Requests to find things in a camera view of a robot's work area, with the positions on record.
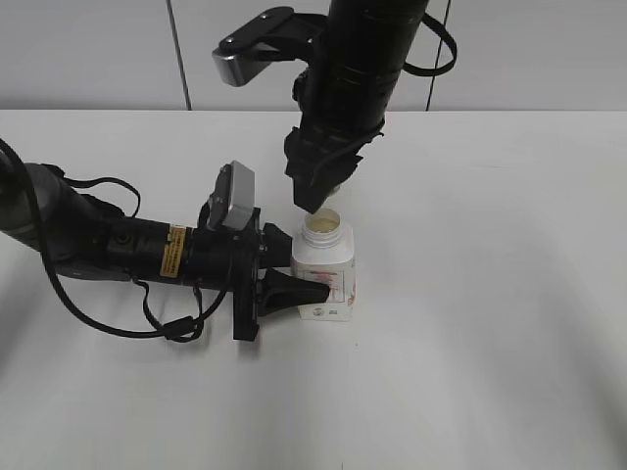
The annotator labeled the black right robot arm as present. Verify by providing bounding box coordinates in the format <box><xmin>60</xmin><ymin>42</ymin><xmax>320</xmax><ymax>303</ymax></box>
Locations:
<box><xmin>284</xmin><ymin>1</ymin><xmax>427</xmax><ymax>213</ymax></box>

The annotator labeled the white yili changqing bottle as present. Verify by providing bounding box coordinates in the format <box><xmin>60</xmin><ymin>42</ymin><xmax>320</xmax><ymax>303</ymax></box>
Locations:
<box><xmin>291</xmin><ymin>208</ymin><xmax>356</xmax><ymax>322</ymax></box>

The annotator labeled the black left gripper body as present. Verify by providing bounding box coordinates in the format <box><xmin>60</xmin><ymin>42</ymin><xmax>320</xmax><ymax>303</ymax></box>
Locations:
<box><xmin>230</xmin><ymin>208</ymin><xmax>262</xmax><ymax>342</ymax></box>

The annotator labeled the white bottle cap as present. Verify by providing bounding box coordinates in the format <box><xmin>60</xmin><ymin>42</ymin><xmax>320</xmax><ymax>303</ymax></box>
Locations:
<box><xmin>327</xmin><ymin>184</ymin><xmax>342</xmax><ymax>197</ymax></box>

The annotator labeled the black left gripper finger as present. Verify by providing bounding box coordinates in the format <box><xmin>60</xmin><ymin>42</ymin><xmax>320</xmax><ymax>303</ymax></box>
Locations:
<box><xmin>260</xmin><ymin>223</ymin><xmax>293</xmax><ymax>268</ymax></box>
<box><xmin>258</xmin><ymin>268</ymin><xmax>330</xmax><ymax>317</ymax></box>

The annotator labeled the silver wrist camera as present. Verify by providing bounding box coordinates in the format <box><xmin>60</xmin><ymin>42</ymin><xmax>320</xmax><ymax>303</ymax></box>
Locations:
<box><xmin>212</xmin><ymin>6</ymin><xmax>326</xmax><ymax>87</ymax></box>
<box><xmin>205</xmin><ymin>161</ymin><xmax>255</xmax><ymax>231</ymax></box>

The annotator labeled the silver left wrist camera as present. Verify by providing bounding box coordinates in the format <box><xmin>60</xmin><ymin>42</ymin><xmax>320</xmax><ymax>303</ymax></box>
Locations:
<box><xmin>205</xmin><ymin>161</ymin><xmax>255</xmax><ymax>231</ymax></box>

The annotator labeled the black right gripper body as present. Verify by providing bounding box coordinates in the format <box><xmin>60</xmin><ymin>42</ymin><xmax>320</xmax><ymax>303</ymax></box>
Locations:
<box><xmin>291</xmin><ymin>68</ymin><xmax>387</xmax><ymax>147</ymax></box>

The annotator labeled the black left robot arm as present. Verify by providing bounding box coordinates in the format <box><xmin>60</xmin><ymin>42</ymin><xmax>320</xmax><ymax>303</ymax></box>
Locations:
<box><xmin>25</xmin><ymin>161</ymin><xmax>330</xmax><ymax>343</ymax></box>

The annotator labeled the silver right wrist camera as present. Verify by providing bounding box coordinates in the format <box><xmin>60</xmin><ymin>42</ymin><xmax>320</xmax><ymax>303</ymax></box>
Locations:
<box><xmin>212</xmin><ymin>6</ymin><xmax>326</xmax><ymax>87</ymax></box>

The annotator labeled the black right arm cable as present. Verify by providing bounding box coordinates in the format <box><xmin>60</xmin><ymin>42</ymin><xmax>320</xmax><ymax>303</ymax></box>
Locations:
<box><xmin>403</xmin><ymin>12</ymin><xmax>458</xmax><ymax>78</ymax></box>

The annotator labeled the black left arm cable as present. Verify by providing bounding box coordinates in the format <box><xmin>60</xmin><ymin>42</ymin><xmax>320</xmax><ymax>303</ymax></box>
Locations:
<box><xmin>0</xmin><ymin>139</ymin><xmax>234</xmax><ymax>342</ymax></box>

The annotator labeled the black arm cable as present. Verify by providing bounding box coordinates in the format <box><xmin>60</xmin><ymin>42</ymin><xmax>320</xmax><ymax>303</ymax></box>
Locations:
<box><xmin>0</xmin><ymin>139</ymin><xmax>234</xmax><ymax>342</ymax></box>
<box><xmin>403</xmin><ymin>12</ymin><xmax>458</xmax><ymax>78</ymax></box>

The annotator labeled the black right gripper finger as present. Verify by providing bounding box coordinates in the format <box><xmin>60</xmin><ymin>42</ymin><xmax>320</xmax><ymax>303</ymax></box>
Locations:
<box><xmin>284</xmin><ymin>127</ymin><xmax>365</xmax><ymax>213</ymax></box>

